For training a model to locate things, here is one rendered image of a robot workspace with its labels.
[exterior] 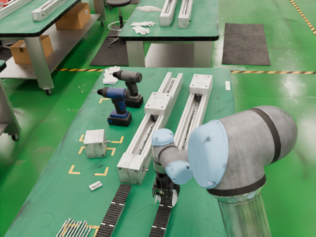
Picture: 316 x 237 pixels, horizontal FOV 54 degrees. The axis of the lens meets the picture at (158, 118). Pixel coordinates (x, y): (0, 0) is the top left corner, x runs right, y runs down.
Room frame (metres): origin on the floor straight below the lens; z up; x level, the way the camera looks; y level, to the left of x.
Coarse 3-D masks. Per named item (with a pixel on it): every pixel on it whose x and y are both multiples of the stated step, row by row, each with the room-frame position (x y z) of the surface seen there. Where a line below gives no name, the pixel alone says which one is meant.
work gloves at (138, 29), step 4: (132, 24) 2.99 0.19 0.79; (136, 24) 2.98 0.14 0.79; (140, 24) 2.97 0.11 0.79; (144, 24) 2.96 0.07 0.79; (148, 24) 2.94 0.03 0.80; (152, 24) 2.96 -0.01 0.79; (136, 28) 2.88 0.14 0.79; (140, 28) 2.86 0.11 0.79; (144, 28) 2.85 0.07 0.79; (136, 32) 2.78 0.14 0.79; (140, 32) 2.74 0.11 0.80; (144, 32) 2.74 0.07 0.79; (148, 32) 2.75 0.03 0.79
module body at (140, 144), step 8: (168, 72) 1.80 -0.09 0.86; (168, 80) 1.71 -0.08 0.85; (176, 80) 1.69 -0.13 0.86; (160, 88) 1.60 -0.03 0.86; (168, 88) 1.64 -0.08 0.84; (176, 88) 1.60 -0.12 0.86; (176, 96) 1.60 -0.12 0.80; (168, 112) 1.41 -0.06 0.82; (144, 120) 1.29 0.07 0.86; (152, 120) 1.32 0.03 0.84; (160, 120) 1.28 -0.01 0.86; (144, 128) 1.24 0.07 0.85; (152, 128) 1.26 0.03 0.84; (160, 128) 1.25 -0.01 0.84; (136, 136) 1.17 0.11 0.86; (144, 136) 1.21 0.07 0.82; (136, 144) 1.12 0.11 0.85; (144, 144) 1.13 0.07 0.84; (128, 152) 1.05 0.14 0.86; (136, 152) 1.10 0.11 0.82; (144, 152) 1.05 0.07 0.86
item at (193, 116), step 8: (192, 96) 1.49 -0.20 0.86; (200, 96) 1.53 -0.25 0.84; (208, 96) 1.56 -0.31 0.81; (192, 104) 1.46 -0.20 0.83; (200, 104) 1.40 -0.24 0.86; (184, 112) 1.34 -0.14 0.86; (192, 112) 1.37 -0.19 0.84; (200, 112) 1.33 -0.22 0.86; (184, 120) 1.27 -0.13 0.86; (192, 120) 1.30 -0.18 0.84; (200, 120) 1.27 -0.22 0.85; (184, 128) 1.25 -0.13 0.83; (192, 128) 1.20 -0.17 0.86; (176, 136) 1.14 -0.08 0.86; (184, 136) 1.17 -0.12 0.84; (176, 144) 1.09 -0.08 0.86; (184, 144) 1.11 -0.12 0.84
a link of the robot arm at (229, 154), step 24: (216, 120) 0.47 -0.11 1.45; (240, 120) 0.46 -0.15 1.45; (264, 120) 0.46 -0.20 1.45; (192, 144) 0.45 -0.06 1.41; (216, 144) 0.41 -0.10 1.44; (240, 144) 0.41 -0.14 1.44; (264, 144) 0.42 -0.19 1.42; (192, 168) 0.44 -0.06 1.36; (216, 168) 0.38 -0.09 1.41; (240, 168) 0.39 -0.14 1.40; (216, 192) 0.38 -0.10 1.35; (240, 192) 0.37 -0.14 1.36; (240, 216) 0.36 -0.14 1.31; (264, 216) 0.36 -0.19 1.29
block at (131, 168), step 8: (120, 160) 0.99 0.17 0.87; (128, 160) 0.99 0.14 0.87; (136, 160) 0.99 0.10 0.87; (144, 160) 1.00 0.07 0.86; (120, 168) 0.96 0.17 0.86; (128, 168) 0.94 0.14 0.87; (136, 168) 0.94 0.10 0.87; (144, 168) 0.98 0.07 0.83; (120, 176) 0.96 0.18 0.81; (128, 176) 0.95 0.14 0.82; (136, 176) 0.93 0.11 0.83; (136, 184) 0.94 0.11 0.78
